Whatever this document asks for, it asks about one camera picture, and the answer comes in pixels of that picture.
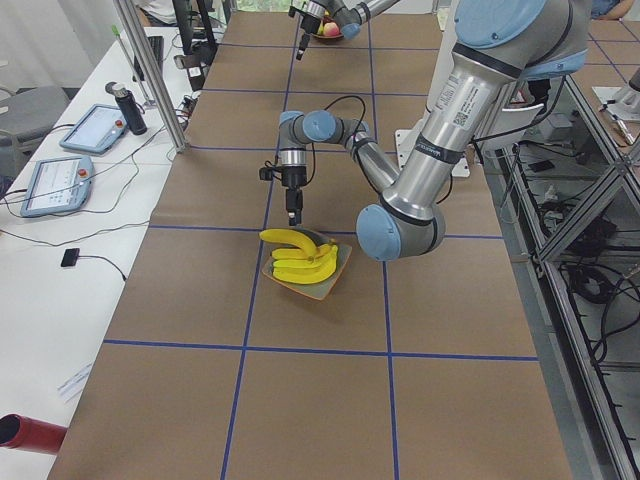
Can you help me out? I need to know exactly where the grey square plate orange rim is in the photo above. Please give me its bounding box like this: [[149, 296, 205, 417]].
[[262, 228, 352, 300]]

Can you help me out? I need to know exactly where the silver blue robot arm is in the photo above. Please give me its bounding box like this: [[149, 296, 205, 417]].
[[288, 0, 399, 61], [276, 1, 592, 261]]

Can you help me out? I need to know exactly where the teach pendant near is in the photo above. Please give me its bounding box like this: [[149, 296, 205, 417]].
[[20, 155, 94, 218]]

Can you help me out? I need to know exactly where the yellow banana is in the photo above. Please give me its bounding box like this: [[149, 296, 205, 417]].
[[259, 228, 317, 254], [272, 257, 337, 285], [273, 253, 337, 269], [271, 243, 337, 261]]

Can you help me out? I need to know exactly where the black water bottle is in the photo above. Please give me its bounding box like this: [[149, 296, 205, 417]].
[[105, 81, 147, 135]]

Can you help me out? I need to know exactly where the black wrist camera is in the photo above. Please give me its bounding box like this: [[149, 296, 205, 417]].
[[288, 1, 307, 18], [259, 161, 282, 182]]

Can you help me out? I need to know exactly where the teach pendant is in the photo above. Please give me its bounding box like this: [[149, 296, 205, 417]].
[[59, 104, 127, 155], [20, 155, 94, 218]]

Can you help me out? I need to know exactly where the small black puck device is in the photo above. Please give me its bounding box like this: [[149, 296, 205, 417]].
[[60, 248, 80, 268]]

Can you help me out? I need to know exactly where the teach pendant far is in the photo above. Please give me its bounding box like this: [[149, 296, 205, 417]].
[[59, 104, 127, 155]]

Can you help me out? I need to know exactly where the red cylinder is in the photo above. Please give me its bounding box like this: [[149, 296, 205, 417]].
[[1, 414, 67, 455]]

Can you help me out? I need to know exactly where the woven fruit basket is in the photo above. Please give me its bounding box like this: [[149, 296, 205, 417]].
[[311, 16, 343, 42]]

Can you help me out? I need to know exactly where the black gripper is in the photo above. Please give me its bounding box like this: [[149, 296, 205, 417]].
[[295, 12, 321, 61], [281, 164, 308, 226]]

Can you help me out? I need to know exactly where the aluminium frame post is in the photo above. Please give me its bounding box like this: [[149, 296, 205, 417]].
[[113, 0, 187, 153]]

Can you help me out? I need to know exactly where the black monitor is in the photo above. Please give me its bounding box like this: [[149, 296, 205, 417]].
[[172, 0, 218, 62]]

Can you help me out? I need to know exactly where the pink peach lower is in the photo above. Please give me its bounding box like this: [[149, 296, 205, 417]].
[[320, 20, 341, 38]]

